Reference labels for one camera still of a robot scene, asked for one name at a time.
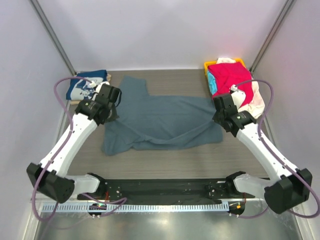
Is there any light blue t shirt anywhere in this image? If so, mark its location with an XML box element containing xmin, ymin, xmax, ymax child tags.
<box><xmin>206</xmin><ymin>70</ymin><xmax>218</xmax><ymax>95</ymax></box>

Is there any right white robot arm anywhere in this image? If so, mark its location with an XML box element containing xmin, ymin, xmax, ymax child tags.
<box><xmin>213</xmin><ymin>90</ymin><xmax>313</xmax><ymax>214</ymax></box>

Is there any folded navy cartoon t shirt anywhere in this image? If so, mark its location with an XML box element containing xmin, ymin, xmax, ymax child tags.
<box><xmin>65</xmin><ymin>69</ymin><xmax>108</xmax><ymax>101</ymax></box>

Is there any folded tan t shirt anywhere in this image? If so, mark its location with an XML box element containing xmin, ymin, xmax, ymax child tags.
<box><xmin>68</xmin><ymin>72</ymin><xmax>112</xmax><ymax>105</ymax></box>

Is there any white t shirt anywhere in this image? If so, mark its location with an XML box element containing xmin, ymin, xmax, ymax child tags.
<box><xmin>216</xmin><ymin>57</ymin><xmax>265</xmax><ymax>119</ymax></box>

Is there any grey-blue t shirt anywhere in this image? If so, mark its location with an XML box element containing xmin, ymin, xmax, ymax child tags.
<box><xmin>101</xmin><ymin>76</ymin><xmax>223</xmax><ymax>156</ymax></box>

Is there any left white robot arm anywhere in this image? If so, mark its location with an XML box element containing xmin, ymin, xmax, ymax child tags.
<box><xmin>26</xmin><ymin>83</ymin><xmax>122</xmax><ymax>204</ymax></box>

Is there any white slotted cable duct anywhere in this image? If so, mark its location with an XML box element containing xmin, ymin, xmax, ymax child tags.
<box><xmin>56</xmin><ymin>202</ymin><xmax>229</xmax><ymax>213</ymax></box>

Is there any left aluminium frame post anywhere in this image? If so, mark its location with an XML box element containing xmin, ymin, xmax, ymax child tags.
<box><xmin>29</xmin><ymin>0</ymin><xmax>76</xmax><ymax>75</ymax></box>

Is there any red t shirt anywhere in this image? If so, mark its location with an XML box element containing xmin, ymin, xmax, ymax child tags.
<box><xmin>208</xmin><ymin>62</ymin><xmax>252</xmax><ymax>97</ymax></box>

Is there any aluminium frame post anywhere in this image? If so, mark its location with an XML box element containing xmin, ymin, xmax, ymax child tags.
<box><xmin>29</xmin><ymin>0</ymin><xmax>76</xmax><ymax>75</ymax></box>
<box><xmin>249</xmin><ymin>0</ymin><xmax>296</xmax><ymax>74</ymax></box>

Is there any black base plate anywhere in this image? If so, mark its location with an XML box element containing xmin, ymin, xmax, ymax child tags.
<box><xmin>76</xmin><ymin>177</ymin><xmax>251</xmax><ymax>203</ymax></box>

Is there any right aluminium frame post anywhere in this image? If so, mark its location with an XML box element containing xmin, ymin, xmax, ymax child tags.
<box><xmin>249</xmin><ymin>0</ymin><xmax>296</xmax><ymax>74</ymax></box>

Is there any yellow plastic bin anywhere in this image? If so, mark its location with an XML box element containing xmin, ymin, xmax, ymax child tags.
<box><xmin>203</xmin><ymin>57</ymin><xmax>246</xmax><ymax>78</ymax></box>

